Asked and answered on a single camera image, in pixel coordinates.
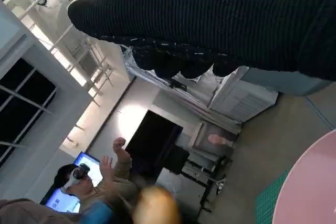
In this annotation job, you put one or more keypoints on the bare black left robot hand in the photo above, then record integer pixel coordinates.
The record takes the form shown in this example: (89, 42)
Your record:
(105, 214)

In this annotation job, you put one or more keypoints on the pale blue cabinet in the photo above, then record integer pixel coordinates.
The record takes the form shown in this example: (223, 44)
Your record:
(283, 82)

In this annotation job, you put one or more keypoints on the person with white headset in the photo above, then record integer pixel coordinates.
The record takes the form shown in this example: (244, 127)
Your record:
(115, 182)

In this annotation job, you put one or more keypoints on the white louvered cabinet on casters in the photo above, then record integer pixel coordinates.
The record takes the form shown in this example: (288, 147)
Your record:
(244, 103)

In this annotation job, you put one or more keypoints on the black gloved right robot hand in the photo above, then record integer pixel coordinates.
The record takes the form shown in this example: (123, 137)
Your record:
(223, 19)

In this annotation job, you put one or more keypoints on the large black screen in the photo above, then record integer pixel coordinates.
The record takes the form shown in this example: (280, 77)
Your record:
(152, 142)

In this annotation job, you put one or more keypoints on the bright computer monitor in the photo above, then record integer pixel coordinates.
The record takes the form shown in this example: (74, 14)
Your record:
(86, 163)

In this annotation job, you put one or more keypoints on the dark window with white bars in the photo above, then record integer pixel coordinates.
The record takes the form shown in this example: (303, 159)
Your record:
(15, 98)

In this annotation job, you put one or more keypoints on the green cutting mat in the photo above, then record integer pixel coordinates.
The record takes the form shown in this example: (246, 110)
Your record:
(267, 200)

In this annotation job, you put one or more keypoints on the pink bowl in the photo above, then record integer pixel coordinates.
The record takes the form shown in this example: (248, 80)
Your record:
(312, 187)

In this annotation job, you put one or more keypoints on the white desk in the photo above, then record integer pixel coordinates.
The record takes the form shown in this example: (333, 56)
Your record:
(178, 182)

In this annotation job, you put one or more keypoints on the orange striped toy bread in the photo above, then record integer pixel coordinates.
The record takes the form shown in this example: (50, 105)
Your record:
(157, 208)

